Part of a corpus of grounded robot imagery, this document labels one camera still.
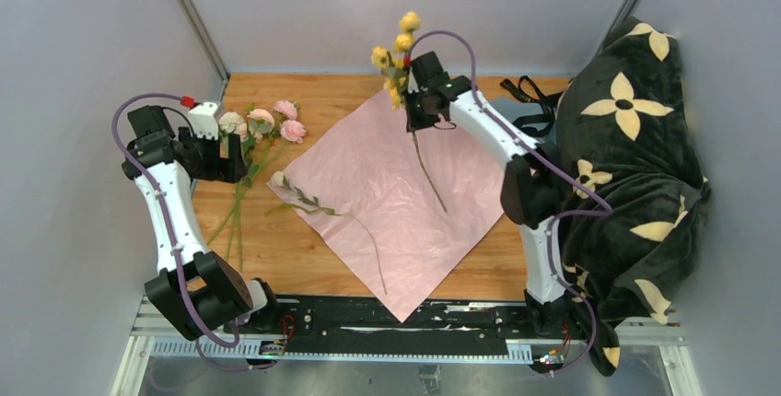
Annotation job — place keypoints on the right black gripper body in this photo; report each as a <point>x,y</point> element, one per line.
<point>418,113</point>

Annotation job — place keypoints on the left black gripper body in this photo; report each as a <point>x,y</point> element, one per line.
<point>204,156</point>

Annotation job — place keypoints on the yellow fake flower stem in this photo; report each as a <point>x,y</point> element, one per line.
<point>394,64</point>

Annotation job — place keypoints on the pink fake flower stem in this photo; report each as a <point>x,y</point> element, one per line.
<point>288,130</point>

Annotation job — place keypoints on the small bud leafy sprig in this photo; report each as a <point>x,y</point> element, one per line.
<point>311,205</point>

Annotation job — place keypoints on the pink wrapping paper sheet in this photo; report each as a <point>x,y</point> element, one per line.
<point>428,199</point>

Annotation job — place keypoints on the white fake rose stem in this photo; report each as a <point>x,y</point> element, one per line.
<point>234,123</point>

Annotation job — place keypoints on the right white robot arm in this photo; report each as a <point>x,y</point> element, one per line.
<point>531,192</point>

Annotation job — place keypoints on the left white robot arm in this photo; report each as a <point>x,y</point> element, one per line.
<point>195,289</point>

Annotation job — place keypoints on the light blue cloth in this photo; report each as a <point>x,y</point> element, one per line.
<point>531,118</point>

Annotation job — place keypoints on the dark floral blanket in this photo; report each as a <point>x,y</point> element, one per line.
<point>636,216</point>

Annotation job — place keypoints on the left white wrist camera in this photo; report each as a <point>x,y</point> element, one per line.
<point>204,119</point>

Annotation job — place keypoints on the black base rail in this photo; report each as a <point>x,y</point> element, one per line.
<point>313,327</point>

